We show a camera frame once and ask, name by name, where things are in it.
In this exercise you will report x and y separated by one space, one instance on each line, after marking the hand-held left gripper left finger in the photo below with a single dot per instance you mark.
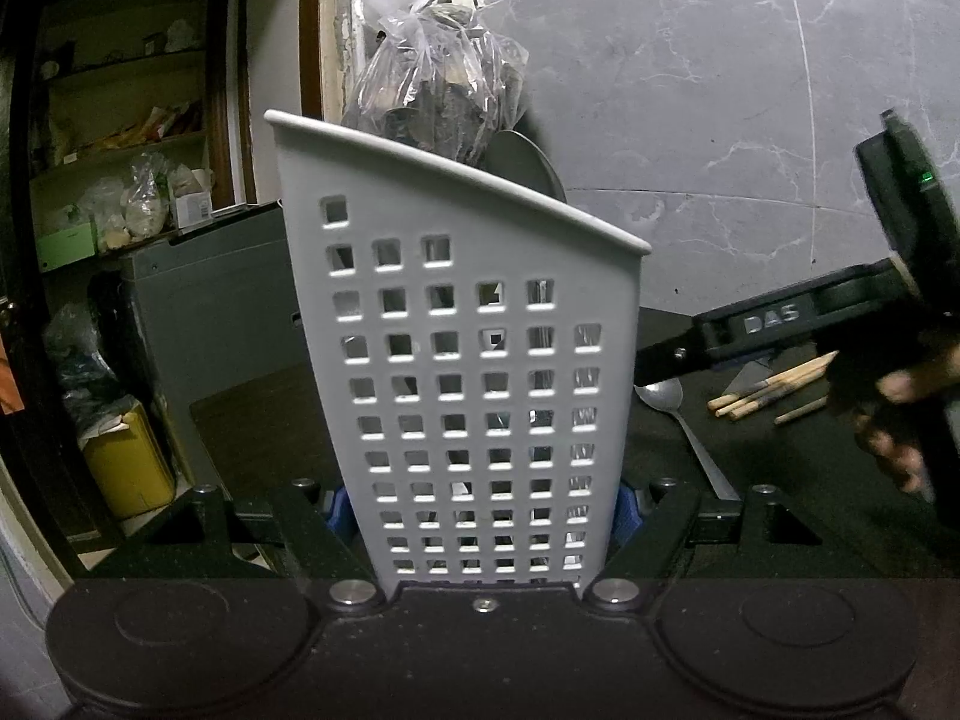
341 511

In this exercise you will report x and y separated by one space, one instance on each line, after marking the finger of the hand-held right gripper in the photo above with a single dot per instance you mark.
664 361

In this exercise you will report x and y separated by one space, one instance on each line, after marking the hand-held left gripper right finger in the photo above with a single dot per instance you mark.
628 510

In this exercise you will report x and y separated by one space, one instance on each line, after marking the silver spoon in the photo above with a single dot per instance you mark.
664 396

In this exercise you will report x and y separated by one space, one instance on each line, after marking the white perforated utensil holder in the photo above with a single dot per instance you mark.
420 187

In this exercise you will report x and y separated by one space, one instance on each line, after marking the person's right hand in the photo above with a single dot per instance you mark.
896 405

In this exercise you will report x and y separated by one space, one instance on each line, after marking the yellow container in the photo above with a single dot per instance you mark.
131 465

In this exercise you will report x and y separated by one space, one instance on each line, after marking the grey cabinet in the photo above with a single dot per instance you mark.
225 315

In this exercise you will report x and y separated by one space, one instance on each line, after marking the plastic bags on floor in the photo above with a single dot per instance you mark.
75 367

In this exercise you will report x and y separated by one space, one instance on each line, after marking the small white box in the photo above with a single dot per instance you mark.
191 206

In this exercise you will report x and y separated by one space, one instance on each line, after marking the orange door poster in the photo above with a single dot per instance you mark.
5 399

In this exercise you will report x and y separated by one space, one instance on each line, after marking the clear plastic bag dark contents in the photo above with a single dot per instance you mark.
435 90

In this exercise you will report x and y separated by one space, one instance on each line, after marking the plastic bags on shelf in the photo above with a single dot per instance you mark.
139 210

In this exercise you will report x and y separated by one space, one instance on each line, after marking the green box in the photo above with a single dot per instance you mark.
67 247

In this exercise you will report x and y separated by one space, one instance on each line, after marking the white faucet fitting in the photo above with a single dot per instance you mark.
457 0

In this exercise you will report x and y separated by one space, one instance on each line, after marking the dark wooden door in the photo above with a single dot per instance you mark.
15 240

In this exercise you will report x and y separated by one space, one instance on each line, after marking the wooden shelf unit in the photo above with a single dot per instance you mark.
127 67

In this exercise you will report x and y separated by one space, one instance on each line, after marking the wooden door frame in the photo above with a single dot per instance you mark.
330 30

